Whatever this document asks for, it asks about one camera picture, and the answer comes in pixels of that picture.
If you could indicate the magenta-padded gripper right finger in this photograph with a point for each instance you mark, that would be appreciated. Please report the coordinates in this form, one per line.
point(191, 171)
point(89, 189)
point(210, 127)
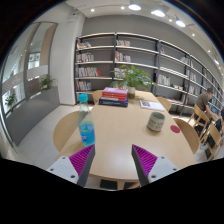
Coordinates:
point(158, 168)

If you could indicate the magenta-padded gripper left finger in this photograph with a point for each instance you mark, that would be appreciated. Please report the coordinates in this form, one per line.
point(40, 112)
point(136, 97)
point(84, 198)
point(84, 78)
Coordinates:
point(66, 168)

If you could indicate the clear bottle with teal cap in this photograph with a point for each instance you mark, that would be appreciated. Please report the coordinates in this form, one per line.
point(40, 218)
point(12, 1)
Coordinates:
point(86, 131)

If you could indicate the round red coaster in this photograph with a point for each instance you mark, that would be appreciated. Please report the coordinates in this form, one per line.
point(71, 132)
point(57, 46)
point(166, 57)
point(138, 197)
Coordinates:
point(175, 129)

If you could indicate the patterned ceramic mug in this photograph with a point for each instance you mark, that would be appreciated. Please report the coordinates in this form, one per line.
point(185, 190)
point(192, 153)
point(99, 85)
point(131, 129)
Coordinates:
point(156, 122)

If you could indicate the group of wooden chairs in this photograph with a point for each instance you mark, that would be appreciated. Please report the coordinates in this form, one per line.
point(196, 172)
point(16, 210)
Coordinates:
point(208, 133)

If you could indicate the white printed booklet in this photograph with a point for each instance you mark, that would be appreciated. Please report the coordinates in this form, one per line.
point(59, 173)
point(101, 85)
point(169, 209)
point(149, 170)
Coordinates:
point(151, 105)

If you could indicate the dark blue book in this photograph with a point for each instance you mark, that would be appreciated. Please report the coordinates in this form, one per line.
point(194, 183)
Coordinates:
point(113, 102)

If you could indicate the person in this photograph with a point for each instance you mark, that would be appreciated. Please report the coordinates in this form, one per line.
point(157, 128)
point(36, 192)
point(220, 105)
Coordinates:
point(202, 101)

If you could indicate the red book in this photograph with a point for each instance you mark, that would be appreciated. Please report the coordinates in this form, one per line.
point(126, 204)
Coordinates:
point(114, 96)

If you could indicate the pink book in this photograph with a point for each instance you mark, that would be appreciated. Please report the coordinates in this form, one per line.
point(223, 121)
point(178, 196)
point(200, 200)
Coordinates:
point(115, 90)

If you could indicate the potted green plant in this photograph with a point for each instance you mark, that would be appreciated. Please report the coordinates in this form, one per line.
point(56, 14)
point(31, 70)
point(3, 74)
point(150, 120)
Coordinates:
point(132, 78)

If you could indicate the grey bookshelf unit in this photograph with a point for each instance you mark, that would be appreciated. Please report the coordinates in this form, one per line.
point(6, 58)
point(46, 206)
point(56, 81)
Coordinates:
point(140, 50)

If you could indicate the small green wall plant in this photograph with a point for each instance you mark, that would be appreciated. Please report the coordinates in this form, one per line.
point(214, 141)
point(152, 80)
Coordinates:
point(46, 82)
point(10, 99)

